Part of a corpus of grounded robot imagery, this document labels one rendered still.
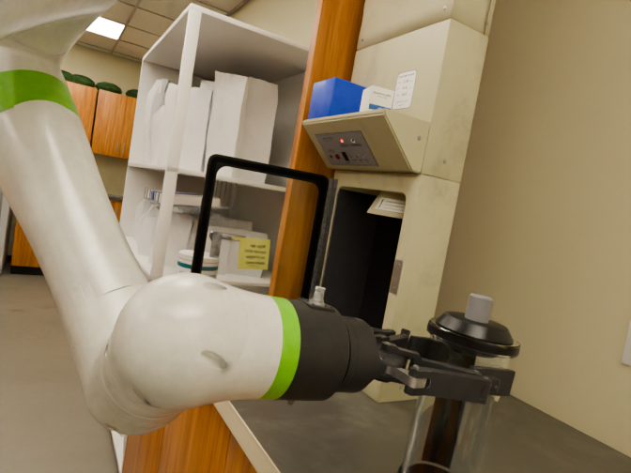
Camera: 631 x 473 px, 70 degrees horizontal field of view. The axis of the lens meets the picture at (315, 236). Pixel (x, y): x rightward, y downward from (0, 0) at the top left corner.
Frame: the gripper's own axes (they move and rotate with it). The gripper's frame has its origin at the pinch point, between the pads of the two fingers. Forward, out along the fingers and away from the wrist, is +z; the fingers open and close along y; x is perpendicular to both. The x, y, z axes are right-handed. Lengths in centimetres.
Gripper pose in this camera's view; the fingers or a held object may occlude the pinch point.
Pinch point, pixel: (463, 364)
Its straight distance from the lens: 60.4
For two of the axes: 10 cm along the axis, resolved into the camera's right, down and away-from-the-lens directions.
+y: -4.9, -1.5, 8.6
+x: -2.5, 9.7, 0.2
